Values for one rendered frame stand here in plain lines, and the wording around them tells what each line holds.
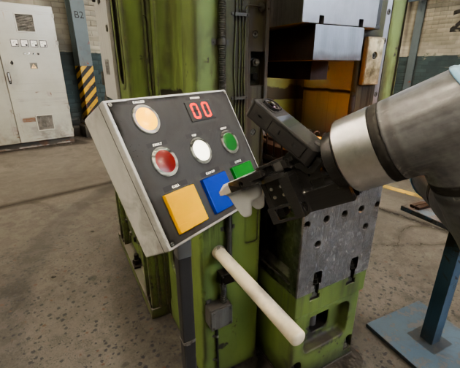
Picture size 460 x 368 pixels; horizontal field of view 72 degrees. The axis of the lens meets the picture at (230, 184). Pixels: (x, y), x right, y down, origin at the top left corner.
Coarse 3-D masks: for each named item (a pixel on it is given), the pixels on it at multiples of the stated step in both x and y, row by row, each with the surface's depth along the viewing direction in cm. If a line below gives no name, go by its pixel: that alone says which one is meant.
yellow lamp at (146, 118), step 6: (144, 108) 58; (138, 114) 57; (144, 114) 57; (150, 114) 59; (138, 120) 56; (144, 120) 57; (150, 120) 58; (156, 120) 59; (144, 126) 57; (150, 126) 58
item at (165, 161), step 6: (162, 150) 58; (156, 156) 57; (162, 156) 58; (168, 156) 59; (156, 162) 56; (162, 162) 57; (168, 162) 58; (174, 162) 59; (162, 168) 57; (168, 168) 58; (174, 168) 59
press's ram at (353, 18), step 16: (272, 0) 95; (288, 0) 89; (304, 0) 84; (320, 0) 86; (336, 0) 89; (352, 0) 91; (368, 0) 94; (272, 16) 96; (288, 16) 90; (304, 16) 85; (320, 16) 90; (336, 16) 90; (352, 16) 93; (368, 16) 96
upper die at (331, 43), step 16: (272, 32) 105; (288, 32) 98; (304, 32) 92; (320, 32) 89; (336, 32) 92; (352, 32) 95; (272, 48) 106; (288, 48) 99; (304, 48) 93; (320, 48) 91; (336, 48) 94; (352, 48) 97
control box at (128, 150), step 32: (160, 96) 62; (192, 96) 69; (224, 96) 77; (96, 128) 56; (128, 128) 55; (160, 128) 60; (192, 128) 66; (224, 128) 73; (128, 160) 53; (192, 160) 63; (224, 160) 70; (128, 192) 56; (160, 192) 55; (160, 224) 54
